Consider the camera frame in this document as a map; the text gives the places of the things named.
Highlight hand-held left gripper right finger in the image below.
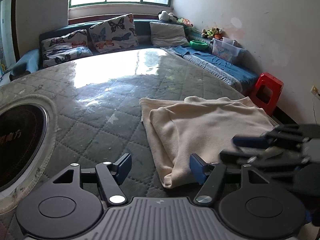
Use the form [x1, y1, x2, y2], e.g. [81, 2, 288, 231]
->
[189, 154, 272, 205]

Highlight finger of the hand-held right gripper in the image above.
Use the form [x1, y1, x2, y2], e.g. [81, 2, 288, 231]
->
[232, 124, 310, 150]
[220, 148, 311, 168]

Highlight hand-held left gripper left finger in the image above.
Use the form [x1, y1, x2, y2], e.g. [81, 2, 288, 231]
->
[52, 153, 132, 205]

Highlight cream knit garment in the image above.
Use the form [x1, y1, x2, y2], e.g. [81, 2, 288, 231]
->
[139, 96, 279, 189]

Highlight red plastic stool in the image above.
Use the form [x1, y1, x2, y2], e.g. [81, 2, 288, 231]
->
[249, 72, 285, 116]

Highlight grey quilted table cover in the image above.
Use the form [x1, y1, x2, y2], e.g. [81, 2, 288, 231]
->
[0, 49, 280, 240]

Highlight blue blanket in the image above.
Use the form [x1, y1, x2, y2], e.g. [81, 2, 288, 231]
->
[160, 44, 259, 93]

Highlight clear plastic box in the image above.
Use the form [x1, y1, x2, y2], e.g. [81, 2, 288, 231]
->
[211, 37, 245, 63]

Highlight black round induction cooker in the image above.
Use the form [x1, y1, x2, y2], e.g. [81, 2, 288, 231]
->
[0, 94, 60, 207]

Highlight green bowl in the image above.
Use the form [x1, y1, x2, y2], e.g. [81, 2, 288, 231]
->
[189, 40, 209, 51]

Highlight small plush toys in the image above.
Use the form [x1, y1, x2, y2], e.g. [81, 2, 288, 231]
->
[201, 27, 225, 40]

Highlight grey pillow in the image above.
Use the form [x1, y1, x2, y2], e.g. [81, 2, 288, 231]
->
[149, 21, 190, 48]

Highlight green orange plush toy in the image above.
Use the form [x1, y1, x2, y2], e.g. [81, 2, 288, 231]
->
[177, 17, 195, 28]

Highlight dark sofa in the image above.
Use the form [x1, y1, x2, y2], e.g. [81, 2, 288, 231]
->
[38, 17, 260, 93]

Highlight blue padded stool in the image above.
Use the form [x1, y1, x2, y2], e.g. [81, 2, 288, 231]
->
[9, 48, 40, 81]

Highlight panda plush toy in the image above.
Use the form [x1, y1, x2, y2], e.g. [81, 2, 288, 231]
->
[158, 10, 178, 22]

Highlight thin cable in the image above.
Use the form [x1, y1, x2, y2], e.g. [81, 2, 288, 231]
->
[312, 94, 320, 125]

